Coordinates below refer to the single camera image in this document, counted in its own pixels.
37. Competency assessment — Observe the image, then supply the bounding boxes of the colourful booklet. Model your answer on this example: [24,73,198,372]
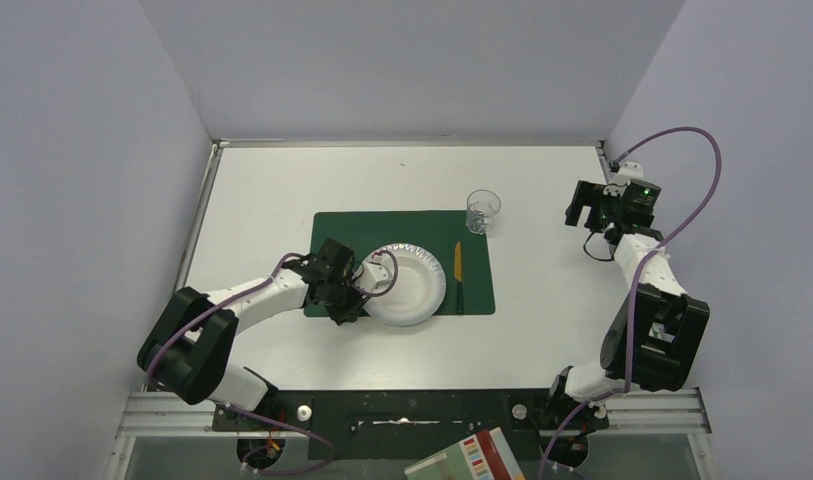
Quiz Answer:
[404,427,525,480]

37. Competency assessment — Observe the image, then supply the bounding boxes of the green placemat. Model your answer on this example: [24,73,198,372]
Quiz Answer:
[310,210,496,316]

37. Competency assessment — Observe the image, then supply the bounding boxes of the aluminium frame rail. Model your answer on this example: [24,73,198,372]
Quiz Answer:
[116,389,712,441]

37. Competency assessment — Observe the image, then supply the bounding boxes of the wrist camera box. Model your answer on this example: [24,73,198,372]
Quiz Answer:
[604,161,644,196]
[354,261,396,298]

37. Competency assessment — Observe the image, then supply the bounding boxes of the gold knife black handle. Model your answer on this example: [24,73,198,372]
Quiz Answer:
[453,241,464,315]

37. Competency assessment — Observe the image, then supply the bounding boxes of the clear plastic cup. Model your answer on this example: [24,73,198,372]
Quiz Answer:
[466,189,502,235]

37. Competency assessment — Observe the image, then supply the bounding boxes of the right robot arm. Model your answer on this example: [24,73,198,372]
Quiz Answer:
[546,180,710,422]

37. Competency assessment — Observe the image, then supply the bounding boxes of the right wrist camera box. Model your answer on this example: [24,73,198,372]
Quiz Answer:
[604,161,644,196]

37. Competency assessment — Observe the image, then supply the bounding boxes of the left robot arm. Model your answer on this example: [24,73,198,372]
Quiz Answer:
[136,239,368,411]

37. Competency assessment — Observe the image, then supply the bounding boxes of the white plate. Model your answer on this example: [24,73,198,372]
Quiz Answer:
[362,243,447,327]

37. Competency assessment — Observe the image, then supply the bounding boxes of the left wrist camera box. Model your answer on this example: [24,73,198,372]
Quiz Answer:
[354,261,396,298]

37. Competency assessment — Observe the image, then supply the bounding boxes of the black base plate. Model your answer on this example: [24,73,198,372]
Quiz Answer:
[211,389,609,462]

